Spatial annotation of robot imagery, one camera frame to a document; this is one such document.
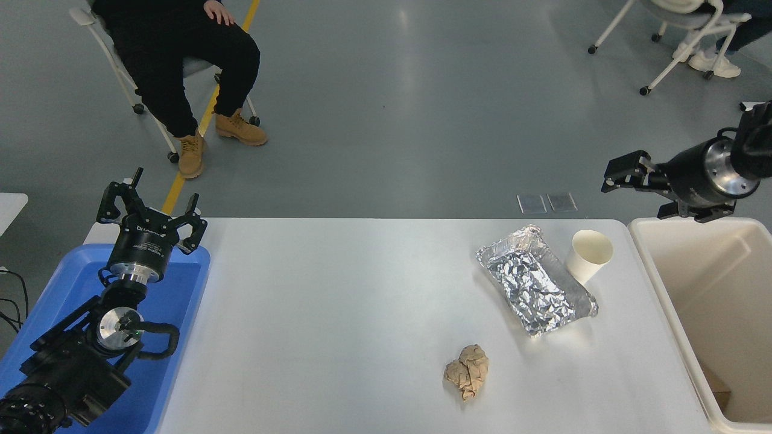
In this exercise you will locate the large pale bin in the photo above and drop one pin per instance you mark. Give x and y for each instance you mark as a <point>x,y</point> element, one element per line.
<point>693,283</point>

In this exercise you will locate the white side table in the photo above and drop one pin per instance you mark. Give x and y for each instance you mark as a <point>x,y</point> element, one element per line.
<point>11,211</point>

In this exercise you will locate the clear floor plate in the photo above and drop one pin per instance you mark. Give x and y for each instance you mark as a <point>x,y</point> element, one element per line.
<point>532,204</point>
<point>561,203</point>

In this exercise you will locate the grey wheeled chair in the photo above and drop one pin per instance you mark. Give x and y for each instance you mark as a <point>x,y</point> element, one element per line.
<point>120,69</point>

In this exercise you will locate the white paper cup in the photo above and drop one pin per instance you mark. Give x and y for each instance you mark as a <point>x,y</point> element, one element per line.
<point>588,253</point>

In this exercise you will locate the white-framed wheeled chair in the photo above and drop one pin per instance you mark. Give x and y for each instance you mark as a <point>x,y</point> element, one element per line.
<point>681,15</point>

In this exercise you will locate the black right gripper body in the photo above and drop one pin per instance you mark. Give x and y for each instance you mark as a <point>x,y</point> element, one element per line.
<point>690,175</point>

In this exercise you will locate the person's left hand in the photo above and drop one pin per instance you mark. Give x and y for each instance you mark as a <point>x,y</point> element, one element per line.
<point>220,11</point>

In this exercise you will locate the foil tray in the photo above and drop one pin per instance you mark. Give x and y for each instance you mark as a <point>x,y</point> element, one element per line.
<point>531,283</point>

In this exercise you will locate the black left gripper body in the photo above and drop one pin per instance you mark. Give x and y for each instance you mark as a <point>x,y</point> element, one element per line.
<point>143,244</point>

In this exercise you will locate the crumpled tan paper ball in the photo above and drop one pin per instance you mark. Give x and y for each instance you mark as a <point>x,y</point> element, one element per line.
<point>470,371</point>

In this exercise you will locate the seated person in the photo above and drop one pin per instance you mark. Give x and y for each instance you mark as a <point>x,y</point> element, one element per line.
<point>715,63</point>

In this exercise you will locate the blue plastic tray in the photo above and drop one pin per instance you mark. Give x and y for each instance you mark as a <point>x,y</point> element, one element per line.
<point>175,289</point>

